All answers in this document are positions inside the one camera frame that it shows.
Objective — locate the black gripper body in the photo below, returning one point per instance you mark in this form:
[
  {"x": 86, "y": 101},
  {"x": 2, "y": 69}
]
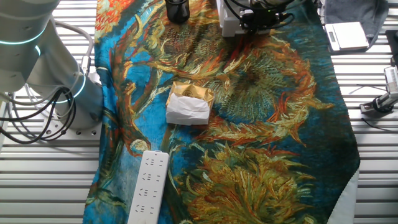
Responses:
[{"x": 258, "y": 20}]

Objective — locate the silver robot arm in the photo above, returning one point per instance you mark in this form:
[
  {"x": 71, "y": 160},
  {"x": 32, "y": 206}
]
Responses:
[{"x": 31, "y": 62}]

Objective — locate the white plastic lidded box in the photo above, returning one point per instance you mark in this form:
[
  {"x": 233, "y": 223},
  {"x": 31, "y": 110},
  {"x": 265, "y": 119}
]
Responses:
[{"x": 222, "y": 17}]

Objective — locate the black mesh pen holder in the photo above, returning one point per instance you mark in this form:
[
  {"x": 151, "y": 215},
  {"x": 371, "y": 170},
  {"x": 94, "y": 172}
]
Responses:
[{"x": 177, "y": 11}]

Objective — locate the silver digital scale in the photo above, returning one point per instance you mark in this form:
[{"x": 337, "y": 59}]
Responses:
[{"x": 348, "y": 35}]

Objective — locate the dark grey towel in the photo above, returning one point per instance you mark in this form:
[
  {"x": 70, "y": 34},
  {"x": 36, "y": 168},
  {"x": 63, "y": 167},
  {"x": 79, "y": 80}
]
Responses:
[{"x": 357, "y": 11}]

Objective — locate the gold white tissue pack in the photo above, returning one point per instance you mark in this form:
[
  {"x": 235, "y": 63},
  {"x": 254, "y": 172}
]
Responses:
[{"x": 188, "y": 109}]

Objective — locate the sunflower painting cloth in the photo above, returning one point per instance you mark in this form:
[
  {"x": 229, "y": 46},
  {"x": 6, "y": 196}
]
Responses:
[{"x": 248, "y": 155}]

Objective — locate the black stand block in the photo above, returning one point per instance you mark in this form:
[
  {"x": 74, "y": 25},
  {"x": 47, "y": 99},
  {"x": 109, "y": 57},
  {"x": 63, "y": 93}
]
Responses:
[{"x": 392, "y": 46}]

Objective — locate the white power strip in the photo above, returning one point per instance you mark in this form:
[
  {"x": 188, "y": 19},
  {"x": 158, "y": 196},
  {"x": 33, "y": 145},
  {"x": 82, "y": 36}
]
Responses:
[{"x": 149, "y": 186}]

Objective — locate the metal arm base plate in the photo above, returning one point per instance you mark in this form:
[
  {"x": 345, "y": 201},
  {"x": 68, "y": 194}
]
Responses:
[{"x": 84, "y": 132}]

